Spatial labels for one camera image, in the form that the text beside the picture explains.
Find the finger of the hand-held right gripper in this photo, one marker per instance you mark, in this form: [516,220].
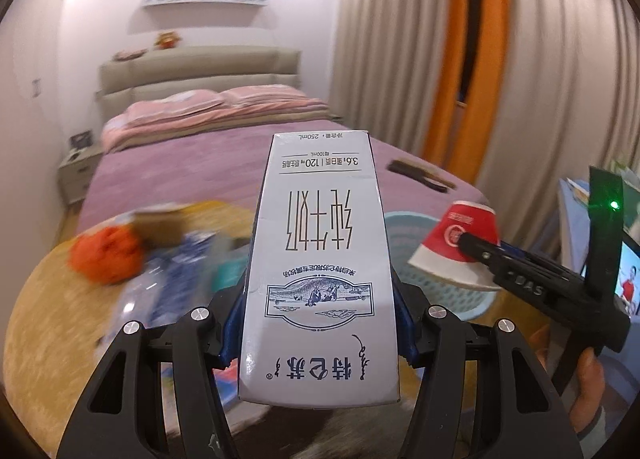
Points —
[520,284]
[545,264]

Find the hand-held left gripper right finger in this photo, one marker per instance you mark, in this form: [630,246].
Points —
[406,334]

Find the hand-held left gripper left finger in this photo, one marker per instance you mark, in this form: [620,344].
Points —
[231,339]

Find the red paper cup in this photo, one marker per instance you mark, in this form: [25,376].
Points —
[450,239]

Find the light blue plastic basket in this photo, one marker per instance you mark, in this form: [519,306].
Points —
[407,239]

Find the white milk carton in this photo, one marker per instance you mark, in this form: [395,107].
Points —
[320,264]

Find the orange cloth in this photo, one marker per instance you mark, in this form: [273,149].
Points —
[105,254]

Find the person's right hand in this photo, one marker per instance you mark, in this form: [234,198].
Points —
[590,389]

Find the teal packet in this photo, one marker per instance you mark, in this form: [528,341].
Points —
[230,264]

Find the blue and white packet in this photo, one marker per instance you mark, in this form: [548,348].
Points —
[175,269]

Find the orange curtain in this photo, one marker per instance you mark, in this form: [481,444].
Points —
[445,64]
[487,114]

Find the purple bedspread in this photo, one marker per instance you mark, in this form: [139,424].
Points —
[200,169]

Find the round yellow panda rug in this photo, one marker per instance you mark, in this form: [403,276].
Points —
[50,339]

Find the beige curtain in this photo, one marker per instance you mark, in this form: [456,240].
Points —
[560,64]
[390,39]

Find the pink folded duvet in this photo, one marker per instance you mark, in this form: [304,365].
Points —
[200,121]

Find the white nightstand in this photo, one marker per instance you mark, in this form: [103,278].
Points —
[77,174]

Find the pink pillow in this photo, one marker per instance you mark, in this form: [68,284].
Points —
[175,104]
[265,94]

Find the small black clock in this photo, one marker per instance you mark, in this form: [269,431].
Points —
[81,139]

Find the bed with beige headboard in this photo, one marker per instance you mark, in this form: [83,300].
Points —
[200,69]

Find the pink cloth item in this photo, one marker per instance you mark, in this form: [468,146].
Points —
[130,55]

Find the orange plush toy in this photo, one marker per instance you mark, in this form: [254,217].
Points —
[166,40]

